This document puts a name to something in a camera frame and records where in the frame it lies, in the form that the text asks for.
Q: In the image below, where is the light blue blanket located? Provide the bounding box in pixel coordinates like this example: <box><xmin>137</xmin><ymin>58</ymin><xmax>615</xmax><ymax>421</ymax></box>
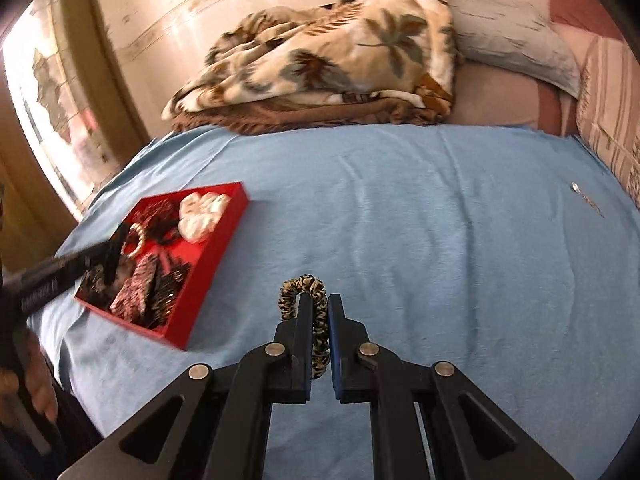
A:
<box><xmin>27</xmin><ymin>122</ymin><xmax>640</xmax><ymax>480</ymax></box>

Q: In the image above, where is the brown quilted blanket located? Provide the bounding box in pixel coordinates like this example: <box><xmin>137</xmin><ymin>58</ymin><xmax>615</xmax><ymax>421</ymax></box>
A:
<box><xmin>170</xmin><ymin>94</ymin><xmax>455</xmax><ymax>137</ymax></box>

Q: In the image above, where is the pink bed sheet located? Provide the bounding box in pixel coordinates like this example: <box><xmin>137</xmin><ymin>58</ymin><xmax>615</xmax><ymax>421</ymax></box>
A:
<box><xmin>449</xmin><ymin>60</ymin><xmax>582</xmax><ymax>137</ymax></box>

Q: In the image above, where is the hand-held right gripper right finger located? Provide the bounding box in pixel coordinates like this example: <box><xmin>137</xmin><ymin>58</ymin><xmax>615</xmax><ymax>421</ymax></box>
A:
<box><xmin>327</xmin><ymin>292</ymin><xmax>576</xmax><ymax>480</ymax></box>

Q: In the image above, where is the dark red dotted scrunchie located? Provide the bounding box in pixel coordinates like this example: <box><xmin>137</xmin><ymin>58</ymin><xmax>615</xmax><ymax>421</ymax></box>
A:
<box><xmin>131</xmin><ymin>198</ymin><xmax>177</xmax><ymax>227</ymax></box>

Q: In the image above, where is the pink striped scrunchie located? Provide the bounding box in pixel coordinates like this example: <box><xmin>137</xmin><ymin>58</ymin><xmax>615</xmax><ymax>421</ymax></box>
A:
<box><xmin>109</xmin><ymin>254</ymin><xmax>161</xmax><ymax>322</ymax></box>

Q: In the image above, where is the brown fuzzy hair tie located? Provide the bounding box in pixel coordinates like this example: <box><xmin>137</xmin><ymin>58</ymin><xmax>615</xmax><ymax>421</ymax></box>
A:
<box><xmin>82</xmin><ymin>266</ymin><xmax>132</xmax><ymax>311</ymax></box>

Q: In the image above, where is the white dotted scrunchie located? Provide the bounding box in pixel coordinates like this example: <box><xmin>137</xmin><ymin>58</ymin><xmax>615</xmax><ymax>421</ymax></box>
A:
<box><xmin>178</xmin><ymin>190</ymin><xmax>232</xmax><ymax>245</ymax></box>

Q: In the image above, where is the leaf print blanket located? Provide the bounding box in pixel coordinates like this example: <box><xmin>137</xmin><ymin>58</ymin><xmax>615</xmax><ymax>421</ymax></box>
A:
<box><xmin>161</xmin><ymin>0</ymin><xmax>464</xmax><ymax>127</ymax></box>

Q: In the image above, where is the black claw hair clip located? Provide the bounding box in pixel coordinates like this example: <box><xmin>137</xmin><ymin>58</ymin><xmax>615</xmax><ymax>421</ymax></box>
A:
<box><xmin>142</xmin><ymin>255</ymin><xmax>192</xmax><ymax>332</ymax></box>

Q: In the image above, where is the red cardboard box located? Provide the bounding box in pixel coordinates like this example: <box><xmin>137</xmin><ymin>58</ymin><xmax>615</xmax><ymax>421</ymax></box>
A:
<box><xmin>74</xmin><ymin>181</ymin><xmax>250</xmax><ymax>352</ymax></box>

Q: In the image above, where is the person's left hand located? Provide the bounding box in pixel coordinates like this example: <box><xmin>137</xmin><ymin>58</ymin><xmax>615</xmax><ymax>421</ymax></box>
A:
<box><xmin>0</xmin><ymin>331</ymin><xmax>59</xmax><ymax>422</ymax></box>

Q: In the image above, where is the pink patterned cushion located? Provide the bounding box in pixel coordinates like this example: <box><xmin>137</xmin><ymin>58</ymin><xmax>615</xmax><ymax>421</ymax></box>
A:
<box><xmin>549</xmin><ymin>0</ymin><xmax>640</xmax><ymax>207</ymax></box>

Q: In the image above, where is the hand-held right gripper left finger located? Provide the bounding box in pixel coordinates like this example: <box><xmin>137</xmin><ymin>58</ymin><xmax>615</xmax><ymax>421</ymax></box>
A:
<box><xmin>57</xmin><ymin>294</ymin><xmax>315</xmax><ymax>480</ymax></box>

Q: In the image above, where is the silver hairpin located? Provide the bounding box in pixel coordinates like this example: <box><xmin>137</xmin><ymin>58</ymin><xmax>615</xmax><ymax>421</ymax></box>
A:
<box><xmin>570</xmin><ymin>181</ymin><xmax>606</xmax><ymax>219</ymax></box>

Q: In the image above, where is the pale blue pillow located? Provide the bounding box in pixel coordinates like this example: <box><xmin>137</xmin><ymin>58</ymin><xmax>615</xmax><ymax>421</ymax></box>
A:
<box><xmin>451</xmin><ymin>0</ymin><xmax>582</xmax><ymax>100</ymax></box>

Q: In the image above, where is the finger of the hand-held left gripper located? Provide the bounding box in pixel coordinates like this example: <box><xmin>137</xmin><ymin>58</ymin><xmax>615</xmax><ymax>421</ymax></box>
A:
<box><xmin>101</xmin><ymin>222</ymin><xmax>132</xmax><ymax>287</ymax></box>

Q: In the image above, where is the leopard print scrunchie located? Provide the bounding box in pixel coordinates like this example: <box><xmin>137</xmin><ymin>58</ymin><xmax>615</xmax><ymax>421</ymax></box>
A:
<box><xmin>279</xmin><ymin>274</ymin><xmax>331</xmax><ymax>381</ymax></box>

